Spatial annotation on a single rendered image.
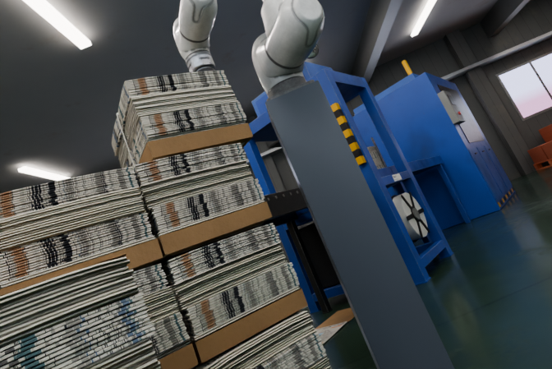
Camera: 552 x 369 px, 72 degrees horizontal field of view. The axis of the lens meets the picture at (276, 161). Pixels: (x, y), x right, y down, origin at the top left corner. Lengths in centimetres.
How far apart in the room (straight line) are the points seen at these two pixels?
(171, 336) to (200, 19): 86
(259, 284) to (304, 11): 79
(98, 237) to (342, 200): 73
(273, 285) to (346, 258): 35
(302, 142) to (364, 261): 43
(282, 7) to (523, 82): 856
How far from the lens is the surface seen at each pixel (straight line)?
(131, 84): 105
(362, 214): 125
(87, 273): 56
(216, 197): 94
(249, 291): 93
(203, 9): 121
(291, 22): 123
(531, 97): 953
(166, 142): 97
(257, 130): 308
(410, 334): 130
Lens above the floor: 53
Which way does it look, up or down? 12 degrees up
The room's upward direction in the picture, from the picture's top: 23 degrees counter-clockwise
